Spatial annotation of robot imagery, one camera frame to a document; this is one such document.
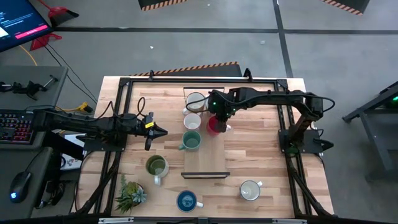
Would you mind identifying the blue floral white mug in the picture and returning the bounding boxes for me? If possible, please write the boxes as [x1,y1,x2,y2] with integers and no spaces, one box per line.
[239,179,264,202]

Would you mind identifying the white speckled mug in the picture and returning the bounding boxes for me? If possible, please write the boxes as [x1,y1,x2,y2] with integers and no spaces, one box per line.
[182,91,208,116]

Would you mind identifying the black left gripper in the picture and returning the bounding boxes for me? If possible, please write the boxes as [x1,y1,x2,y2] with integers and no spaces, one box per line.
[136,111,169,152]

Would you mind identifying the red and white mug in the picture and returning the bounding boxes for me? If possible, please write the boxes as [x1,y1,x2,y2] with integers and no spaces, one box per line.
[206,115,232,137]

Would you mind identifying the black computer mouse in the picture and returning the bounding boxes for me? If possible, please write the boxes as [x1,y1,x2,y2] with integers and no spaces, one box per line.
[9,170,32,204]

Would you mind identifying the computer monitor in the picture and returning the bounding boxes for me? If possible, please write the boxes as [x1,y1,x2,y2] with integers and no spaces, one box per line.
[0,0,52,53]

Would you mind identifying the white printed paper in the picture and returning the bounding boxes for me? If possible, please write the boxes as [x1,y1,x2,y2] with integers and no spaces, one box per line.
[60,133,86,171]

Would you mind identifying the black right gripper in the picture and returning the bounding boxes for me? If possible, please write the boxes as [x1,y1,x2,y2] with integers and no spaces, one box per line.
[206,90,237,133]

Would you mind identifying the black metal workstation frame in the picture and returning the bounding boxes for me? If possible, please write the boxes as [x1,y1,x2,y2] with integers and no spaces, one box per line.
[341,80,398,182]

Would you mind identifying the black backlit keyboard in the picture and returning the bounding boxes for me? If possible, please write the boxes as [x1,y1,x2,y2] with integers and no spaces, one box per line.
[0,111,35,144]

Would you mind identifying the grey desk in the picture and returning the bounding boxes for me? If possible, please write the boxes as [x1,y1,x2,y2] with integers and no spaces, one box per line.
[0,146,54,219]
[0,65,68,151]

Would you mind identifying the black camera mount with rod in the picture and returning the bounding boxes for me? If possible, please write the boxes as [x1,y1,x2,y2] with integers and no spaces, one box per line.
[0,74,60,101]

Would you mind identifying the blue and white mug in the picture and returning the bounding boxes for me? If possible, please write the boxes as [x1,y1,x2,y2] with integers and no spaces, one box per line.
[175,189,205,213]

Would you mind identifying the red hand brush black bristles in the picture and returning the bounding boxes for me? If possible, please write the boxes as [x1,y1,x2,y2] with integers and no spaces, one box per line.
[37,0,80,28]

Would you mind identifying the white mug green interior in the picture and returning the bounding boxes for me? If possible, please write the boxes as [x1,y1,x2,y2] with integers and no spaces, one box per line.
[145,154,170,187]

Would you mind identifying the black floor cable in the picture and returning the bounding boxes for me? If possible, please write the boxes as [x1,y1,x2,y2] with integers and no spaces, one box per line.
[43,43,99,105]

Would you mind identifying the silver metal bracket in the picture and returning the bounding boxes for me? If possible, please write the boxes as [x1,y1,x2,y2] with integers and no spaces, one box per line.
[98,217,134,224]
[272,218,308,224]

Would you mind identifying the yellow extension cord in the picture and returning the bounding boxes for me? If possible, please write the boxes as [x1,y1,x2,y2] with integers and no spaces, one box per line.
[19,45,94,113]

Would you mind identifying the black box with hazard stripes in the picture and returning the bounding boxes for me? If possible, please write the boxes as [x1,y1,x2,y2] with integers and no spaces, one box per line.
[321,0,371,17]
[137,0,190,12]

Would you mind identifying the teal mug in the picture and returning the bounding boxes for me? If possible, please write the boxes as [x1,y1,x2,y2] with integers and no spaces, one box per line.
[178,129,202,152]

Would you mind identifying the potted succulent plant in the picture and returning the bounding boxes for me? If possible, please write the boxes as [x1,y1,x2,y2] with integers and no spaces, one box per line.
[114,174,147,215]

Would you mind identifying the white mug with handle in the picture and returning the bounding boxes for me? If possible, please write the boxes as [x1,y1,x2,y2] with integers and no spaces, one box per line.
[183,112,202,131]

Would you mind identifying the black aluminium table frame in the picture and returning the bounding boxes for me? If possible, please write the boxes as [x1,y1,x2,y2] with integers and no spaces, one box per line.
[70,70,335,218]

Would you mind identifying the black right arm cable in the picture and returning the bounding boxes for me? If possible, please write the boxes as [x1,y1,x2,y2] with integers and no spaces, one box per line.
[185,94,215,110]

